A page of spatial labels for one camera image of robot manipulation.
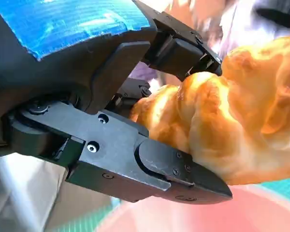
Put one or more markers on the white mesh cabinet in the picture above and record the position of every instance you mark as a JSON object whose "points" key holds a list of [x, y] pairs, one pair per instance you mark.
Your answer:
{"points": [[21, 193]]}

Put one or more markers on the long striped toy bread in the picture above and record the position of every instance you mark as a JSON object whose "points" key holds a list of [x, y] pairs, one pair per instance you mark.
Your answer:
{"points": [[232, 120]]}

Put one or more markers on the green cutting mat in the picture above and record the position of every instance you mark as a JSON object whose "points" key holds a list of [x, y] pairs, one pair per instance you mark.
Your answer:
{"points": [[82, 220]]}

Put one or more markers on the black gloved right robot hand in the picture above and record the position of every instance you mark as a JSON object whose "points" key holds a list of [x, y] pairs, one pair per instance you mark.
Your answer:
{"points": [[280, 18]]}

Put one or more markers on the pink bowl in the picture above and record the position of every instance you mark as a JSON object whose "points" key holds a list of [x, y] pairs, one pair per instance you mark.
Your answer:
{"points": [[207, 215]]}

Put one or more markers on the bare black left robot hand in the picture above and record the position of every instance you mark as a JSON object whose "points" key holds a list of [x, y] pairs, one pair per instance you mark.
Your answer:
{"points": [[62, 84]]}

